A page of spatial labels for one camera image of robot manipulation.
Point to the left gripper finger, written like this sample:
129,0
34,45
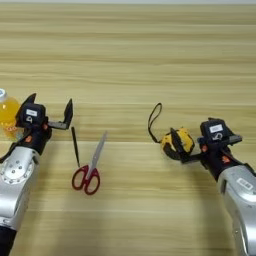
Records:
29,100
68,115

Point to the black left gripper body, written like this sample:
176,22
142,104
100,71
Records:
38,138

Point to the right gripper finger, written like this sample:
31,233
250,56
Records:
178,143
235,139

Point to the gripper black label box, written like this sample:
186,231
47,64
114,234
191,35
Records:
215,130
31,115

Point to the yellow black tape measure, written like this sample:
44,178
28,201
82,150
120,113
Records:
186,138

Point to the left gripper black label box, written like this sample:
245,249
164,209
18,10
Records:
31,115

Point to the orange juice bottle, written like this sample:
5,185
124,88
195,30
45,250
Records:
7,115

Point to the thin black pen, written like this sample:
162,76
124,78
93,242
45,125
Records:
75,146

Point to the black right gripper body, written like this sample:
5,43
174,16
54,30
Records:
216,160

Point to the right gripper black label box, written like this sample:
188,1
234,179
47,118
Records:
215,130

